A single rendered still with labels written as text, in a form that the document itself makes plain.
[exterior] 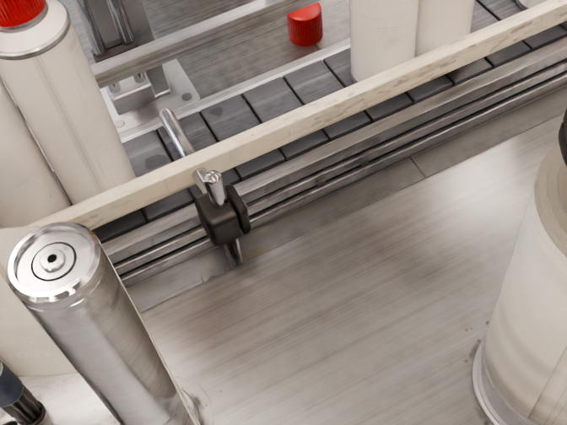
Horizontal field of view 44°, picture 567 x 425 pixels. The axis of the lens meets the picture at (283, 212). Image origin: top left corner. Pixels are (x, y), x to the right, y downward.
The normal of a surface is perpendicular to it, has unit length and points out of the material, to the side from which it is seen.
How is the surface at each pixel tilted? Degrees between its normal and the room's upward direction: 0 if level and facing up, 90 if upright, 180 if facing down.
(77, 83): 90
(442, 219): 0
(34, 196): 90
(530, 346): 90
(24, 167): 90
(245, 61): 0
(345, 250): 0
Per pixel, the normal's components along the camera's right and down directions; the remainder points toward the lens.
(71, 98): 0.61, 0.61
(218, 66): -0.09, -0.59
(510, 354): -0.92, 0.36
